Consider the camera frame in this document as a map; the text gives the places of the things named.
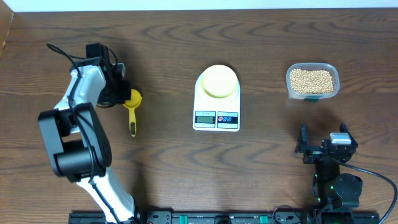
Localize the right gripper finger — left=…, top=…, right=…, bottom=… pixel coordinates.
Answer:
left=297, top=123, right=308, bottom=150
left=339, top=122, right=356, bottom=143

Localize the yellow measuring scoop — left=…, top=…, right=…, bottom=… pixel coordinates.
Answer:
left=123, top=89, right=142, bottom=137

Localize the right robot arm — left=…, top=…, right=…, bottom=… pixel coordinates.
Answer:
left=295, top=123, right=363, bottom=210

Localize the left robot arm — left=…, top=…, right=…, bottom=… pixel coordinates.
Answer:
left=38, top=43, right=137, bottom=223

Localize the white digital kitchen scale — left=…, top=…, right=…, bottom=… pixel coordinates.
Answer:
left=192, top=72, right=241, bottom=132

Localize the pale yellow bowl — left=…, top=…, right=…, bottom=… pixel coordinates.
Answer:
left=200, top=65, right=238, bottom=98

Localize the clear plastic container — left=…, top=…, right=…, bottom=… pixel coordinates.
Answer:
left=286, top=63, right=340, bottom=101

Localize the pile of soybeans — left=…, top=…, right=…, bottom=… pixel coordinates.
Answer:
left=290, top=68, right=335, bottom=94

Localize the wooden panel at left edge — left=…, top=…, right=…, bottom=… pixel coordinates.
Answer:
left=0, top=0, right=14, bottom=55

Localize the left black cable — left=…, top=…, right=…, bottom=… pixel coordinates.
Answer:
left=45, top=42, right=122, bottom=224

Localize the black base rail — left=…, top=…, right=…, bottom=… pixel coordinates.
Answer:
left=68, top=207, right=381, bottom=224

